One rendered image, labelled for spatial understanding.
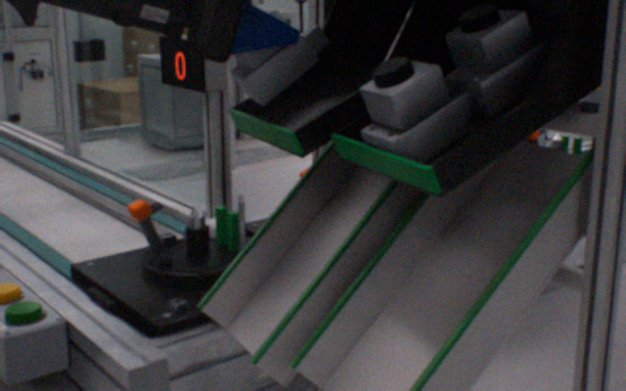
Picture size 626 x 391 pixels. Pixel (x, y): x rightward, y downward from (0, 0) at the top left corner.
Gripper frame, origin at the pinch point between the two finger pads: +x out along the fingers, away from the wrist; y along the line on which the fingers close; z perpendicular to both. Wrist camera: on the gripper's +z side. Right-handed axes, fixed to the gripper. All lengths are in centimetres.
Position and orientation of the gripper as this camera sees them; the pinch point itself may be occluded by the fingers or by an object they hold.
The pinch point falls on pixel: (251, 22)
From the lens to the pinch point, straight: 68.5
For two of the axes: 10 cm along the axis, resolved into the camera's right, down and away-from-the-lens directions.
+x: 8.9, 1.7, 4.3
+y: -3.6, -3.0, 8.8
